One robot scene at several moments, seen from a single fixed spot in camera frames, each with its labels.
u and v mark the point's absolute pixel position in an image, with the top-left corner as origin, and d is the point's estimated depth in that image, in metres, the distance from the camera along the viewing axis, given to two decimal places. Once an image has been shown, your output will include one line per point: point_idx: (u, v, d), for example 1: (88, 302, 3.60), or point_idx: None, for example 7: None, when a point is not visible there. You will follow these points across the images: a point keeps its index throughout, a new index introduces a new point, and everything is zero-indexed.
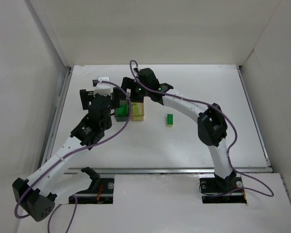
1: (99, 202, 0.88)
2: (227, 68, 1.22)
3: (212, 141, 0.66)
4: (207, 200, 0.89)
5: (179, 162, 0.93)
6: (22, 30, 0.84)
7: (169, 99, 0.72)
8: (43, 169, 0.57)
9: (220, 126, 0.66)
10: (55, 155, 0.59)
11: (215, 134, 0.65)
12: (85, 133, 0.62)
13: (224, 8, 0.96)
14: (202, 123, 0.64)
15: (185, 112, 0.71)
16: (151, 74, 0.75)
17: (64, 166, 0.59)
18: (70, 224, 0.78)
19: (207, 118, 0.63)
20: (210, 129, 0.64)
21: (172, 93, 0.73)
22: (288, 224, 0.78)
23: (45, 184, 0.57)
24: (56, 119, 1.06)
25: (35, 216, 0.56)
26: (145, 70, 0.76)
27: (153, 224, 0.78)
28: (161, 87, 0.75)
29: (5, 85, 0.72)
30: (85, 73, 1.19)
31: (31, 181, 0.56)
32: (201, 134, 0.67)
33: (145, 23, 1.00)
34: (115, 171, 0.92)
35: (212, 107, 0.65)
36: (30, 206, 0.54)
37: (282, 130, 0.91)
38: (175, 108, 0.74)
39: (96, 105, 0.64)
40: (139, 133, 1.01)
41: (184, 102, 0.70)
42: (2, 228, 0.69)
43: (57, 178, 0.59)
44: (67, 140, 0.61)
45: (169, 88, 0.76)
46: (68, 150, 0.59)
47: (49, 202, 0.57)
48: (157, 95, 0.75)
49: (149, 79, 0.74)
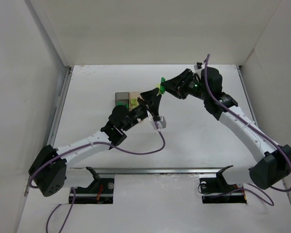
1: (99, 202, 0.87)
2: (227, 68, 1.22)
3: (267, 184, 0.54)
4: (207, 200, 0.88)
5: (179, 163, 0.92)
6: (22, 31, 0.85)
7: (230, 119, 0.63)
8: (72, 146, 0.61)
9: (282, 171, 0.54)
10: (85, 139, 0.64)
11: (272, 178, 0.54)
12: (111, 134, 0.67)
13: (224, 8, 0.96)
14: (264, 164, 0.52)
15: (246, 141, 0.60)
16: (219, 79, 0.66)
17: (89, 151, 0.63)
18: (63, 224, 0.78)
19: (274, 162, 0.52)
20: (271, 173, 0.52)
21: (236, 113, 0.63)
22: (288, 225, 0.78)
23: (72, 159, 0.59)
24: (56, 119, 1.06)
25: (43, 189, 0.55)
26: (214, 72, 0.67)
27: (153, 224, 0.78)
28: (222, 98, 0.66)
29: (5, 84, 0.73)
30: (85, 73, 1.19)
31: (60, 151, 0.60)
32: (255, 173, 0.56)
33: (145, 23, 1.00)
34: (115, 171, 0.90)
35: (281, 150, 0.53)
36: (49, 174, 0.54)
37: (282, 129, 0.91)
38: (232, 130, 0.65)
39: (118, 112, 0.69)
40: (139, 133, 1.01)
41: (248, 130, 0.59)
42: (2, 226, 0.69)
43: (79, 159, 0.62)
44: (97, 132, 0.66)
45: (233, 103, 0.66)
46: (97, 140, 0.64)
47: (61, 180, 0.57)
48: (215, 107, 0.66)
49: (214, 85, 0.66)
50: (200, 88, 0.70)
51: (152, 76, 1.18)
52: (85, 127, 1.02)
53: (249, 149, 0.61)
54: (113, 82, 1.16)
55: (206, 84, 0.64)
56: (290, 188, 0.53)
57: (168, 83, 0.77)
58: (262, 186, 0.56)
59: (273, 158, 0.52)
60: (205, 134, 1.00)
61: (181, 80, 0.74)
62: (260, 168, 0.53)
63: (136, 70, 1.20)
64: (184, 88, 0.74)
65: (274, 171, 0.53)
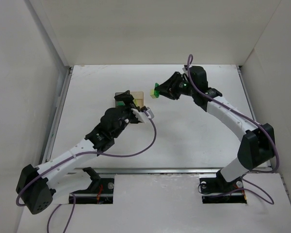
1: (99, 202, 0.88)
2: (227, 68, 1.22)
3: (254, 164, 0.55)
4: (207, 200, 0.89)
5: (179, 162, 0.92)
6: (22, 31, 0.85)
7: (214, 107, 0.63)
8: (55, 161, 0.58)
9: (266, 151, 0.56)
10: (68, 151, 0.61)
11: (258, 158, 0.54)
12: (97, 141, 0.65)
13: (224, 8, 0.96)
14: (247, 141, 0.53)
15: (231, 126, 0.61)
16: (203, 74, 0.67)
17: (74, 163, 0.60)
18: (67, 224, 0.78)
19: (255, 140, 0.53)
20: (255, 150, 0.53)
21: (220, 101, 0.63)
22: (288, 225, 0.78)
23: (54, 176, 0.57)
24: (56, 119, 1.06)
25: (31, 208, 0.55)
26: (197, 68, 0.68)
27: (153, 224, 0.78)
28: (208, 91, 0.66)
29: (5, 85, 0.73)
30: (85, 73, 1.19)
31: (41, 170, 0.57)
32: (241, 154, 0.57)
33: (145, 23, 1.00)
34: (115, 171, 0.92)
35: (262, 128, 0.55)
36: (33, 196, 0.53)
37: (282, 129, 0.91)
38: (218, 117, 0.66)
39: (107, 117, 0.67)
40: (139, 133, 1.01)
41: (232, 114, 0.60)
42: (2, 226, 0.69)
43: (63, 174, 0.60)
44: (81, 141, 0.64)
45: (218, 94, 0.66)
46: (81, 150, 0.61)
47: (48, 196, 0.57)
48: (202, 99, 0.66)
49: (199, 79, 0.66)
50: (186, 87, 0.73)
51: (152, 76, 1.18)
52: (85, 127, 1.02)
53: (235, 134, 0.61)
54: (113, 82, 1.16)
55: (190, 80, 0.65)
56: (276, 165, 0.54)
57: (161, 86, 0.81)
58: (251, 167, 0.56)
59: (254, 135, 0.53)
60: (205, 134, 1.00)
61: (171, 82, 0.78)
62: (245, 148, 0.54)
63: (136, 70, 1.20)
64: (174, 89, 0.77)
65: (258, 149, 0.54)
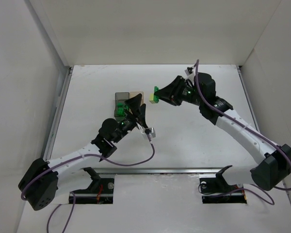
1: (98, 202, 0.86)
2: (227, 68, 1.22)
3: (272, 186, 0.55)
4: (207, 200, 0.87)
5: (179, 163, 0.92)
6: (22, 31, 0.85)
7: (226, 122, 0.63)
8: (65, 158, 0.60)
9: (283, 172, 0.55)
10: (76, 150, 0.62)
11: (276, 179, 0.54)
12: (102, 147, 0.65)
13: (224, 8, 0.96)
14: (266, 166, 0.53)
15: (245, 143, 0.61)
16: (212, 84, 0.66)
17: (82, 163, 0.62)
18: (66, 223, 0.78)
19: (275, 163, 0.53)
20: (274, 173, 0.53)
21: (232, 116, 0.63)
22: (288, 225, 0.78)
23: (63, 171, 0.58)
24: (56, 119, 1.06)
25: (34, 203, 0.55)
26: (207, 78, 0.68)
27: (153, 224, 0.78)
28: (217, 103, 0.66)
29: (6, 85, 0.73)
30: (85, 73, 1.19)
31: (51, 164, 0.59)
32: (258, 176, 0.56)
33: (145, 23, 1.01)
34: (115, 171, 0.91)
35: (281, 151, 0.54)
36: (40, 189, 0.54)
37: (282, 129, 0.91)
38: (228, 132, 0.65)
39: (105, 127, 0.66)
40: (139, 133, 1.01)
41: (246, 132, 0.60)
42: (2, 226, 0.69)
43: (71, 172, 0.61)
44: (88, 143, 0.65)
45: (228, 107, 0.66)
46: (88, 151, 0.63)
47: (51, 193, 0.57)
48: (210, 112, 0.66)
49: (207, 90, 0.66)
50: (191, 94, 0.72)
51: (152, 76, 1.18)
52: (85, 127, 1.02)
53: (248, 150, 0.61)
54: (113, 82, 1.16)
55: (199, 91, 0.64)
56: None
57: (161, 92, 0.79)
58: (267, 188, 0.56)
59: (274, 159, 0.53)
60: (205, 134, 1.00)
61: (174, 89, 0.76)
62: (263, 171, 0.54)
63: (136, 70, 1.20)
64: (177, 96, 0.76)
65: (277, 172, 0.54)
